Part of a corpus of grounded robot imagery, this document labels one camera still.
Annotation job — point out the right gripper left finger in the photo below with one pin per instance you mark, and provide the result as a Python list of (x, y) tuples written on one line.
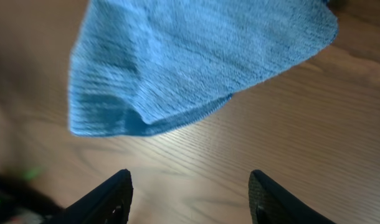
[(109, 203)]

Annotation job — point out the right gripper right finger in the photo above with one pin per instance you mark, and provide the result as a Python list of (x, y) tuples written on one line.
[(270, 203)]

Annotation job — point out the blue microfiber cloth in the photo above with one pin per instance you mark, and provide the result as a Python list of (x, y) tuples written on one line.
[(142, 67)]

